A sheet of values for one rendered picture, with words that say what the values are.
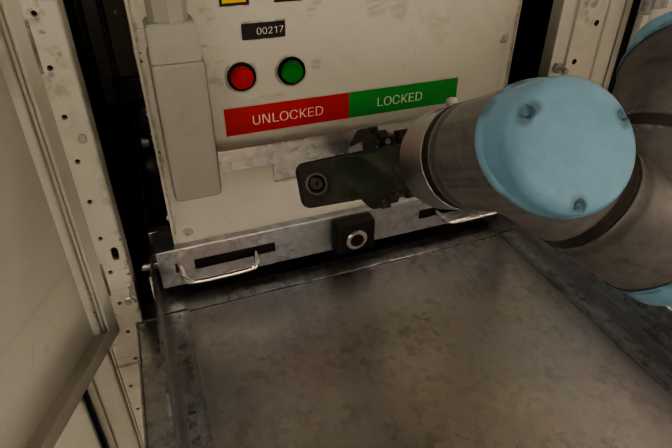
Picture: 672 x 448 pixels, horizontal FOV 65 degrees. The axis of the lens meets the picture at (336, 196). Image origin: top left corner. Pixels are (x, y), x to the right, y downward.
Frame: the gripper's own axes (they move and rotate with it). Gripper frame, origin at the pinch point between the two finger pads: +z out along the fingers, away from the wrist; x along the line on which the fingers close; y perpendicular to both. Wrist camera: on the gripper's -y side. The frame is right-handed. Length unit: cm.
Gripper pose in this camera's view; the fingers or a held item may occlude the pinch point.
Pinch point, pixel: (347, 171)
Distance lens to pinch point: 66.5
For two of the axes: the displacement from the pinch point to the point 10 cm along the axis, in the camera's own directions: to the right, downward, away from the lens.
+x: -1.7, -9.8, -0.6
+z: -3.1, -0.1, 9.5
